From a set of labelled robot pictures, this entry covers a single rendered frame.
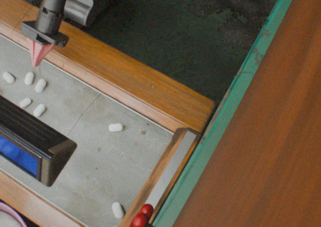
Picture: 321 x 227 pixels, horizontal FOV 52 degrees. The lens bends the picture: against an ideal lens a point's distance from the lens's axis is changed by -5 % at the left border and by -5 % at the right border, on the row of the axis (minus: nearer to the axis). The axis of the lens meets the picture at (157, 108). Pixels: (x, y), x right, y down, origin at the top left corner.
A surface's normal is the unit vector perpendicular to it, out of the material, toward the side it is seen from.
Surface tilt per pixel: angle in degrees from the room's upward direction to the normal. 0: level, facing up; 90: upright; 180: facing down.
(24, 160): 58
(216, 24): 0
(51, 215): 0
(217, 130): 0
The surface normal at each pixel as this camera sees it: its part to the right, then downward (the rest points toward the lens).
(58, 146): 0.44, -0.86
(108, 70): 0.02, -0.32
